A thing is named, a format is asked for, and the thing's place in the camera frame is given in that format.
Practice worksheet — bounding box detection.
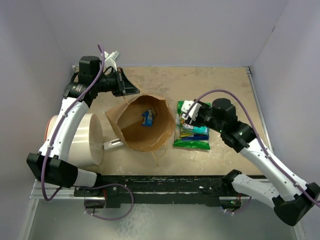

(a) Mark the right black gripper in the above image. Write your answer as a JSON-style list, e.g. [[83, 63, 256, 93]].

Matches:
[[184, 102, 223, 133]]

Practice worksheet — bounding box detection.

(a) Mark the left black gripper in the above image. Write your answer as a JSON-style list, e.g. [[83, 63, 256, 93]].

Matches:
[[93, 67, 140, 97]]

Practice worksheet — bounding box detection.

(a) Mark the teal snack packet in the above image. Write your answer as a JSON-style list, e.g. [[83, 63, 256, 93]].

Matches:
[[180, 123, 209, 136]]

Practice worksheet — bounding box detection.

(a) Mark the green Chuba snack bag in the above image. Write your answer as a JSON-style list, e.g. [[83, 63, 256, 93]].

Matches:
[[173, 100, 210, 151]]

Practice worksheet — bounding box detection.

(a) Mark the brown paper bag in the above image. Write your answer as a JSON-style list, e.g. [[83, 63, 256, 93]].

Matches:
[[105, 94, 176, 165]]

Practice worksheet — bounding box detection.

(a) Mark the small blue snack packet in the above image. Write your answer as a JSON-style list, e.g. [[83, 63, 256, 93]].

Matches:
[[141, 108, 154, 127]]

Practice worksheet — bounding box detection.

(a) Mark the blue Kettle chips bag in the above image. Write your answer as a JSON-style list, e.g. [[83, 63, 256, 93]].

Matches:
[[180, 134, 209, 142]]

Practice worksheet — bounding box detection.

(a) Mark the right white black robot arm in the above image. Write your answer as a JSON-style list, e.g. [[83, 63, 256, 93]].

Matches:
[[185, 98, 320, 227]]

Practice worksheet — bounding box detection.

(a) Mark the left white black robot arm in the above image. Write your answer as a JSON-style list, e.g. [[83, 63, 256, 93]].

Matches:
[[26, 51, 140, 196]]

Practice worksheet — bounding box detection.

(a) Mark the small white rectangular device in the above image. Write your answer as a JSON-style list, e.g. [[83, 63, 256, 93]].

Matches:
[[103, 138, 125, 151]]

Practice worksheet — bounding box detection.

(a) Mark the white cylindrical bucket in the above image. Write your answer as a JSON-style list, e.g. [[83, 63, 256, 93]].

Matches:
[[49, 113, 103, 167]]

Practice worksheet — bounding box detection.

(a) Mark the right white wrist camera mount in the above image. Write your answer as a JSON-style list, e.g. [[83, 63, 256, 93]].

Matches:
[[181, 100, 201, 125]]

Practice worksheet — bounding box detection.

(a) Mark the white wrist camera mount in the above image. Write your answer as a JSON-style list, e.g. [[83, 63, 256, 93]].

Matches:
[[103, 50, 120, 71], [181, 100, 201, 125]]

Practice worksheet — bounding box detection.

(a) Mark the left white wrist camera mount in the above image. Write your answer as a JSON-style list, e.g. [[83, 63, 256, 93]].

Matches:
[[103, 50, 120, 71]]

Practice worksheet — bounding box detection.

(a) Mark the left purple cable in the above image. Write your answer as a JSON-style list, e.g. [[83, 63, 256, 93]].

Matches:
[[41, 44, 135, 221]]

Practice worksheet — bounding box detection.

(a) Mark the purple cable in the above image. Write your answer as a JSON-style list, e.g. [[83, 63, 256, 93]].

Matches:
[[183, 89, 320, 215], [41, 44, 135, 221]]

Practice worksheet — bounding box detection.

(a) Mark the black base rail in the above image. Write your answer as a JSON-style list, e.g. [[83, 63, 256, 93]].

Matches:
[[74, 175, 242, 211]]

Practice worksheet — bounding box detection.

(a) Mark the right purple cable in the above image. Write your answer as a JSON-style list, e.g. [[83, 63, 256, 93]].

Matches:
[[183, 89, 320, 215]]

